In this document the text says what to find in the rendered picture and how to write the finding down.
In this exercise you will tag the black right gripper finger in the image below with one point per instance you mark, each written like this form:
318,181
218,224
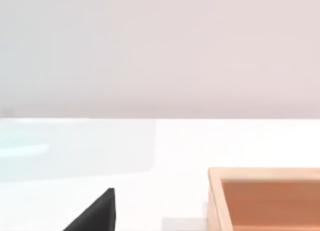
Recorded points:
101,213

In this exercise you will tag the shallow salmon-coloured box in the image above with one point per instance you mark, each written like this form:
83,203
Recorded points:
270,201

